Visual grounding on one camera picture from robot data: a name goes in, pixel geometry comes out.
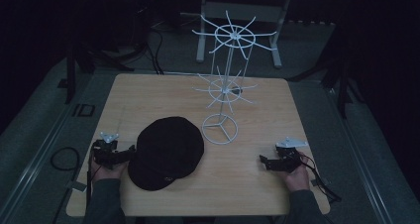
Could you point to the black tripod stand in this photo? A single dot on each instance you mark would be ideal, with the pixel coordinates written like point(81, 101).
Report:
point(336, 75)
point(84, 58)

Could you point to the black cap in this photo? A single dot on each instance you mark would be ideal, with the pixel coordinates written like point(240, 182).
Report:
point(166, 153)

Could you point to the white metal table frame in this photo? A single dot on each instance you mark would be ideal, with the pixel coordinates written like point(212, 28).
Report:
point(242, 25)

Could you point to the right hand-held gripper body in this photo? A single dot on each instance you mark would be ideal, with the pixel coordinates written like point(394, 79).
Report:
point(288, 154)

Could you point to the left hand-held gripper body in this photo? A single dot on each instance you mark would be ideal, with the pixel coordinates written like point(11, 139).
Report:
point(106, 150)

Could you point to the person's right hand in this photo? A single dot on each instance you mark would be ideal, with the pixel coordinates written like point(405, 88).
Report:
point(297, 177)

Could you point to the black rectangular floor frame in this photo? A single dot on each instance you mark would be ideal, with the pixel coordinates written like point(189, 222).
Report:
point(84, 110)

